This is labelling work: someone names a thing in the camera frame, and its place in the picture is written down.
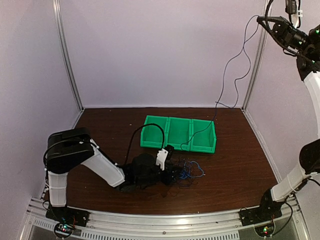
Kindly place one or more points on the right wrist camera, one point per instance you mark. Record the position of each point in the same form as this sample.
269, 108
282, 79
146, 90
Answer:
293, 9

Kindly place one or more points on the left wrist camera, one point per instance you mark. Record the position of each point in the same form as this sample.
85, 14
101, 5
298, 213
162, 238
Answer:
163, 155

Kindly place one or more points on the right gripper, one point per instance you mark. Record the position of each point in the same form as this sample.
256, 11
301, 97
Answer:
282, 31

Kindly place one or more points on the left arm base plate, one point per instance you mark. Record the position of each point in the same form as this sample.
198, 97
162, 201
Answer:
67, 220

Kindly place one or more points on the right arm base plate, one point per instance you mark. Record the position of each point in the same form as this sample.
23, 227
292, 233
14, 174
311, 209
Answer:
260, 217

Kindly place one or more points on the green bin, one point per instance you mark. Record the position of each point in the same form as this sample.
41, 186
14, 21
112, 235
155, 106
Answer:
203, 136
151, 136
179, 133

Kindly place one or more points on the right aluminium post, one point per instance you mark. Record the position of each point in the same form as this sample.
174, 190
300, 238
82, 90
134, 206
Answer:
255, 67

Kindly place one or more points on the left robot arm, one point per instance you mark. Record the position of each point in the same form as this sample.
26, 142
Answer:
70, 148

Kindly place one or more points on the aluminium post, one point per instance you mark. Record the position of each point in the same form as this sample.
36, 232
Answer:
65, 53
255, 67

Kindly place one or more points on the right green bin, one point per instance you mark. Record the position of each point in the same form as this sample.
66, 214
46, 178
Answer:
203, 136

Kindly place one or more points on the middle green bin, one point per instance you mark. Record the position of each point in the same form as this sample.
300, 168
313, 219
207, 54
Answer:
179, 133

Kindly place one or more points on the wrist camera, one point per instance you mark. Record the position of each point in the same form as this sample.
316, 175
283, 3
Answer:
293, 9
163, 155

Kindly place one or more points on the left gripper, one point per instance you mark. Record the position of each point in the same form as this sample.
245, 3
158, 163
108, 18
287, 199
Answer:
169, 177

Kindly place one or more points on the left aluminium post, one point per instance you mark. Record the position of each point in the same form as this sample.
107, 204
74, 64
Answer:
65, 53

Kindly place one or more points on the left green bin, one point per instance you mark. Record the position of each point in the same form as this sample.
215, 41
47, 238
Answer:
151, 136

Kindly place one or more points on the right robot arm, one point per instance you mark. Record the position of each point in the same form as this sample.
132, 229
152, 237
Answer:
290, 123

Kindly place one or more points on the front aluminium rail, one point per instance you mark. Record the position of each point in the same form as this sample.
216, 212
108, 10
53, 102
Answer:
221, 225

